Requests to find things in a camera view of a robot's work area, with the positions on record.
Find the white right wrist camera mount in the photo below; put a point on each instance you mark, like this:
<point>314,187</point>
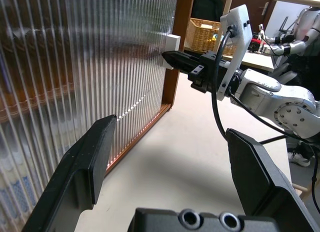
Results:
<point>240,24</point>

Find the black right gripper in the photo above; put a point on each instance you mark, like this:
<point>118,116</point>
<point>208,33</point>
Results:
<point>208,77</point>

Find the white plastic bottle blue label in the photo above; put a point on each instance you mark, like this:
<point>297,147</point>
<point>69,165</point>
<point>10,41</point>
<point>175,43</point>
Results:
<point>5,202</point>
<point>22,192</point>

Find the light wooden bar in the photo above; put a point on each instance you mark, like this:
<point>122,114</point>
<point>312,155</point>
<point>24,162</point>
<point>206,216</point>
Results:
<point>302,189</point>

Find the black bag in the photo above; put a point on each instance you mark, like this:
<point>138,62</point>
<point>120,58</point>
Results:
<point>207,7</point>

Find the wooden cabinet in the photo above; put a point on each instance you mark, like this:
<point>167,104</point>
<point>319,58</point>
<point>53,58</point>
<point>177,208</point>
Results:
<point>183,29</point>

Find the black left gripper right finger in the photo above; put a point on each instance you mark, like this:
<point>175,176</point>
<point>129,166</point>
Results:
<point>265,182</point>

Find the wicker basket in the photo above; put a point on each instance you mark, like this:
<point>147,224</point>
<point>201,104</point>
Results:
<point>200,34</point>

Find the ribbed glass sliding door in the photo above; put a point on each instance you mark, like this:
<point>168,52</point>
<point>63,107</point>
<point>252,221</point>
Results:
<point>130,54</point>
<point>37,67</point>

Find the silver humanoid robot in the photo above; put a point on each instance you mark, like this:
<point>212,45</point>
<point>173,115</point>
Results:
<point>297,45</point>

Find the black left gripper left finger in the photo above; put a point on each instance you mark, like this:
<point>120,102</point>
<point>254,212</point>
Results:
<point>72,179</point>

